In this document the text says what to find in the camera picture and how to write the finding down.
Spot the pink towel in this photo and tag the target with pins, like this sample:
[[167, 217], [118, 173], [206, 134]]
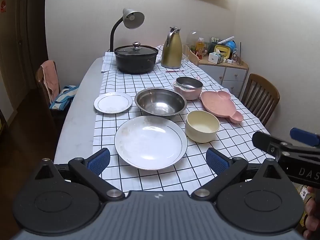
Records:
[[51, 80]]

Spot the glass pot lid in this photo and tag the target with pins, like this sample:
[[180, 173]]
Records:
[[127, 50]]

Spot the blue striped bag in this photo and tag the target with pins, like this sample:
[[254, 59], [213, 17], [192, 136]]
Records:
[[65, 95]]

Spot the checked white tablecloth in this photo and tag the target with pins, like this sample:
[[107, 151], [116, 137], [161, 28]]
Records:
[[240, 135]]

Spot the grey drawer cabinet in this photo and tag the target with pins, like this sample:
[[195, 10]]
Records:
[[232, 77]]

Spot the brown door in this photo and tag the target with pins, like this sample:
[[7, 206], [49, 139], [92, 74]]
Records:
[[22, 42]]

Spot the gold thermos jug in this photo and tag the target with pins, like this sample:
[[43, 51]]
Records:
[[171, 52]]

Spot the cream bowl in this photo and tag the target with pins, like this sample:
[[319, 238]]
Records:
[[200, 132]]

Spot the clear glass cup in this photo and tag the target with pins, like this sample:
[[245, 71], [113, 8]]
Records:
[[185, 55]]

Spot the brown wooden chair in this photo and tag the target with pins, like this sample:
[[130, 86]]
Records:
[[260, 92], [40, 80]]

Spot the yellow printed bag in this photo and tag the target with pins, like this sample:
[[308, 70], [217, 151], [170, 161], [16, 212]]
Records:
[[303, 192]]

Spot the white tube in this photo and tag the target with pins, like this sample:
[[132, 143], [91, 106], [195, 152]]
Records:
[[226, 40]]

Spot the red pen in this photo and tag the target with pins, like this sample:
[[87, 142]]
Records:
[[175, 71]]

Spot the grey desk lamp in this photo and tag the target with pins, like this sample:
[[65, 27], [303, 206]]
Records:
[[132, 18]]

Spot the large white plate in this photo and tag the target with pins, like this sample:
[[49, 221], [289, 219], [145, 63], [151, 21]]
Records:
[[150, 142]]

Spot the glass dome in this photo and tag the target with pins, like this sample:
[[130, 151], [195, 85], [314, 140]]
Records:
[[192, 36]]

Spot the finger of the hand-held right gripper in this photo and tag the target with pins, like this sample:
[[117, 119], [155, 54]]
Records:
[[262, 140], [303, 135]]

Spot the orange bottle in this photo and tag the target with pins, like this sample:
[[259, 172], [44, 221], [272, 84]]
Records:
[[200, 47]]

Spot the white tissue box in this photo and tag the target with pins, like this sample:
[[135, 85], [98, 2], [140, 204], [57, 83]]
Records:
[[213, 58]]

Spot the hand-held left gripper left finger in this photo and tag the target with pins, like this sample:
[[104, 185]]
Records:
[[98, 161]]

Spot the small white plate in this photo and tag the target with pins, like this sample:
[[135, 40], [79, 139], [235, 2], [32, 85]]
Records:
[[112, 103]]

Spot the pink divided plate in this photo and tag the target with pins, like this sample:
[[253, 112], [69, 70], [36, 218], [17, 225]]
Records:
[[217, 105]]

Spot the light wooden stand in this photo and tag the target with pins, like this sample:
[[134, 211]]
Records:
[[193, 58]]

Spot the red door sticker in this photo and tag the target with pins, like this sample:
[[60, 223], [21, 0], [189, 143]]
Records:
[[3, 7]]

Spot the large steel bowl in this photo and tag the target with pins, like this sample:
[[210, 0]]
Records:
[[160, 105]]

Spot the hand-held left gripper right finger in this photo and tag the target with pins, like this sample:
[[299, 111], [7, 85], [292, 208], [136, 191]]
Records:
[[217, 161]]

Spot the black cooking pot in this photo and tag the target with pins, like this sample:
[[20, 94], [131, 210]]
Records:
[[135, 63]]

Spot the person's right hand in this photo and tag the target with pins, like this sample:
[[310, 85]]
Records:
[[313, 215]]

